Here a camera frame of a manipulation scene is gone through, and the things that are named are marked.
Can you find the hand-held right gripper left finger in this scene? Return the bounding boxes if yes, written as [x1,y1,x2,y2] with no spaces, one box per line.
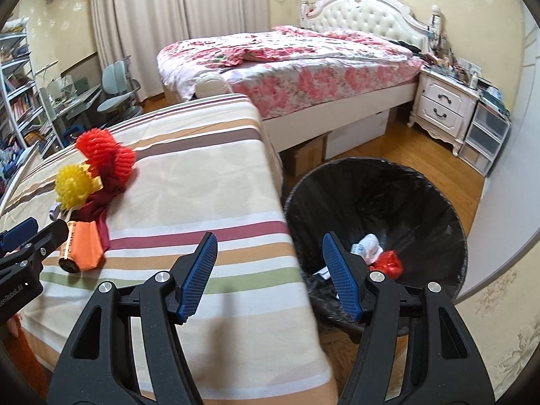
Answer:
[46,231,219,405]

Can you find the grey desk chair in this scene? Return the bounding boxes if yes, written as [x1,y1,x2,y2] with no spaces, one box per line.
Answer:
[99,55,142,114]

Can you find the beige curtains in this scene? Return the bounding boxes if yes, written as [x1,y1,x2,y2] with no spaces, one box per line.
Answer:
[88,0,271,106]

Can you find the clear plastic drawer unit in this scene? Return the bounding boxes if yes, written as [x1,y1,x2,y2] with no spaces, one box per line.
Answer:
[458,101,511,176]

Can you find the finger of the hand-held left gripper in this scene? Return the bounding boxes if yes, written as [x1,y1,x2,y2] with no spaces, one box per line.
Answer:
[0,218,38,252]
[0,220,70,277]

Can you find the white box under bed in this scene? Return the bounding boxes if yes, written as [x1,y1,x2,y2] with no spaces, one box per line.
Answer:
[327,110,391,161]

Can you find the white bag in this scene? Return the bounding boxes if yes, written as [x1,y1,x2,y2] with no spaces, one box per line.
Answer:
[350,234,382,262]

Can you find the white nightstand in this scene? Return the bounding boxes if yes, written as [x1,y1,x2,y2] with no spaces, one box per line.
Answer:
[407,67,479,157]

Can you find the red plastic bag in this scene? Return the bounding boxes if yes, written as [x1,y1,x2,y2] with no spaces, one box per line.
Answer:
[369,250,402,279]

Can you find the white bed with tufted headboard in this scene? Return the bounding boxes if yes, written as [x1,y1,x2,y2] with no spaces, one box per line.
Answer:
[157,0,446,153]

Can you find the clutter of bottles on nightstand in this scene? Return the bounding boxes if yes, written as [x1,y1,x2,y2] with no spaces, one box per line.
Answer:
[424,42,482,89]

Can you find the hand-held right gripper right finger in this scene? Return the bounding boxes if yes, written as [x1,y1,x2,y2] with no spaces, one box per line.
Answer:
[322,231,495,405]

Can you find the dark red mesh cloth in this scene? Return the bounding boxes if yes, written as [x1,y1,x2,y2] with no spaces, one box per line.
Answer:
[74,164,127,254]

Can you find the black lined trash bin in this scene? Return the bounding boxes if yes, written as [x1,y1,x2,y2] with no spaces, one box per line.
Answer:
[283,157,468,338]

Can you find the red foam fruit net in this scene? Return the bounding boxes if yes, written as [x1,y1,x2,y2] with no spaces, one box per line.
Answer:
[76,129,136,186]

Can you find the cardboard box under bed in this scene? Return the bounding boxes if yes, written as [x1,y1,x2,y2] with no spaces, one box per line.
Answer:
[280,133,332,178]

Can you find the white bookshelf with books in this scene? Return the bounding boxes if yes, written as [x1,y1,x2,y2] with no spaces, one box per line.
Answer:
[0,19,47,157]

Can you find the stack of books and boxes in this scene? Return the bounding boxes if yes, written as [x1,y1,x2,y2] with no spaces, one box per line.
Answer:
[479,80,511,114]

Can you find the white study desk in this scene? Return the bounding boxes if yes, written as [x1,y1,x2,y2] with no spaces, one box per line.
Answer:
[40,76,102,144]

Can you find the white wardrobe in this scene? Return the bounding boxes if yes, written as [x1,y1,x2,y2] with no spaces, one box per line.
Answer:
[477,4,540,304]

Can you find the pink floral duvet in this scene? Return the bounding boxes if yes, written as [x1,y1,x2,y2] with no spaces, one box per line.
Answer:
[157,25,425,102]

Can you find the orange paper box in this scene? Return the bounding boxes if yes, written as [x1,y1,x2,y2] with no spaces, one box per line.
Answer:
[74,221,105,271]

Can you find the yellow foam fruit net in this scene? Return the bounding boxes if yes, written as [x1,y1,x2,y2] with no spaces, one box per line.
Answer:
[56,164,96,211]

